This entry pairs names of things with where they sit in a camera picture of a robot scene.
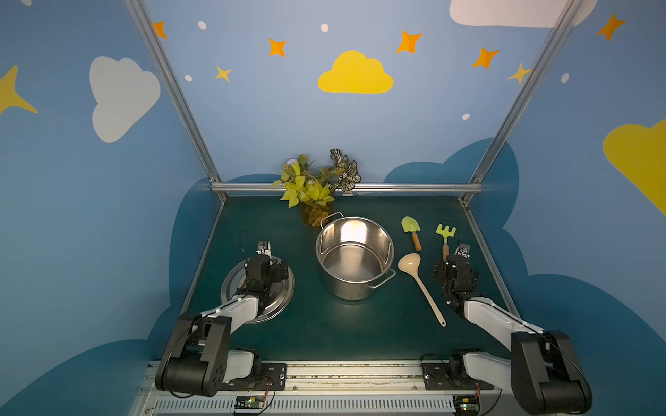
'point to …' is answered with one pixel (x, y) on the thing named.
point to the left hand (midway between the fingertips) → (270, 258)
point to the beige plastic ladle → (410, 263)
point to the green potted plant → (313, 189)
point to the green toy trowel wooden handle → (410, 224)
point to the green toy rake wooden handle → (446, 232)
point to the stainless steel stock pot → (355, 256)
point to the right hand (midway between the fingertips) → (458, 263)
